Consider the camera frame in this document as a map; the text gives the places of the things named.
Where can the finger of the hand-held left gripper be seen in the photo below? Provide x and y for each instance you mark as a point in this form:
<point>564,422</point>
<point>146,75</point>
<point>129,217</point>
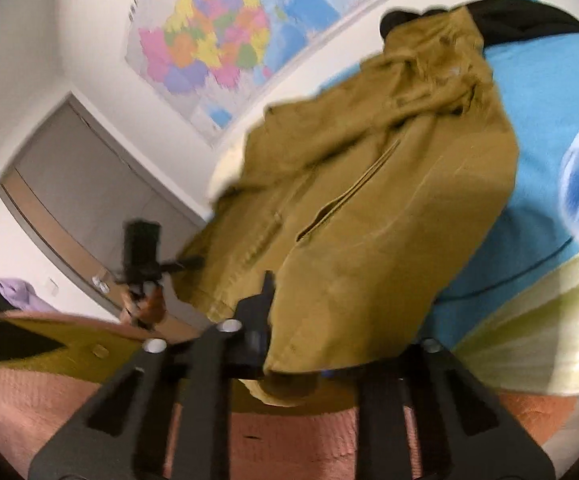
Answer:
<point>184,263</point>

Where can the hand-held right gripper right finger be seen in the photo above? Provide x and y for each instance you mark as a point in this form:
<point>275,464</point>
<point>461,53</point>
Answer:
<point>379,385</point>

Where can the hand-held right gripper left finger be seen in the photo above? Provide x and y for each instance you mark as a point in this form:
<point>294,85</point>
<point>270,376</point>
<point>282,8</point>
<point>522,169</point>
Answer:
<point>254,330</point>

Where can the olive green jacket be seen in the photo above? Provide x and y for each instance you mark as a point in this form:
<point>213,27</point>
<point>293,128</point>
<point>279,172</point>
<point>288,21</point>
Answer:
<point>369,210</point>

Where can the person's left hand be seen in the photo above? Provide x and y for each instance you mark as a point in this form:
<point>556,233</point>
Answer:
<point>152,306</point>

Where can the purple cloth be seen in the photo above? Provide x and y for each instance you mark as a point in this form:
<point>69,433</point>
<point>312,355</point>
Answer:
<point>19,292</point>

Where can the pink knit blanket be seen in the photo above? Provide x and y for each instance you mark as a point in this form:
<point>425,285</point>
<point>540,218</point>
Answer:
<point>19,410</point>

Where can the blue flower print bedsheet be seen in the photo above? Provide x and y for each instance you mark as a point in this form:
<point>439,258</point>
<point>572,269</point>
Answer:
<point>534,110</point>

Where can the black garment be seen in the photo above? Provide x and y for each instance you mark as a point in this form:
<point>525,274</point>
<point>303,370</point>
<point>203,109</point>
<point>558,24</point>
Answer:
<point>519,20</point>

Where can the grey door with wooden frame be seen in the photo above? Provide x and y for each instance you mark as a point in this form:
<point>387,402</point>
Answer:
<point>94,185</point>

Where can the colourful wall map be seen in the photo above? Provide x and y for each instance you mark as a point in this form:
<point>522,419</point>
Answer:
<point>219,35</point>

